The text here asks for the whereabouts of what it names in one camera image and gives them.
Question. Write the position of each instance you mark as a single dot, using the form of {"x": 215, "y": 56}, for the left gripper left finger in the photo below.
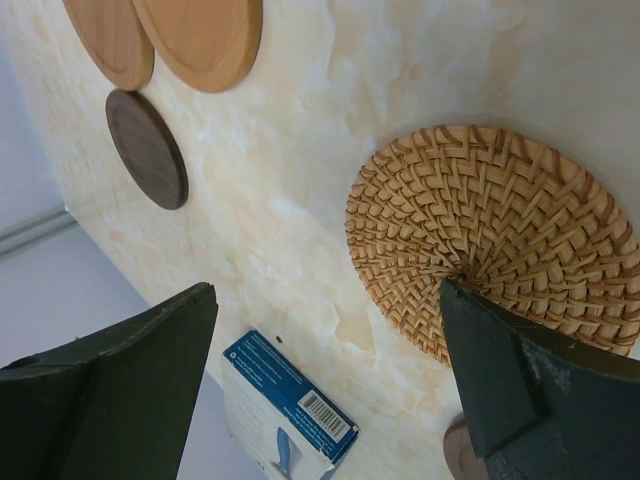
{"x": 116, "y": 404}

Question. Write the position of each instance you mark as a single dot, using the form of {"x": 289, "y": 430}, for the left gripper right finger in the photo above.
{"x": 539, "y": 404}

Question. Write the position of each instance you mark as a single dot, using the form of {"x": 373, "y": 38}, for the dark walnut coaster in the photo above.
{"x": 147, "y": 148}
{"x": 459, "y": 454}

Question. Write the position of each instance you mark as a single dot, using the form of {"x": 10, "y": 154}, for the woven rattan coaster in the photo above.
{"x": 509, "y": 218}

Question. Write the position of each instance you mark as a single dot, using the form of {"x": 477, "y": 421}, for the light wood coaster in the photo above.
{"x": 209, "y": 45}
{"x": 114, "y": 38}

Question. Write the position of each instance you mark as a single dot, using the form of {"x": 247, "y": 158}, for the blue white razor box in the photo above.
{"x": 288, "y": 426}

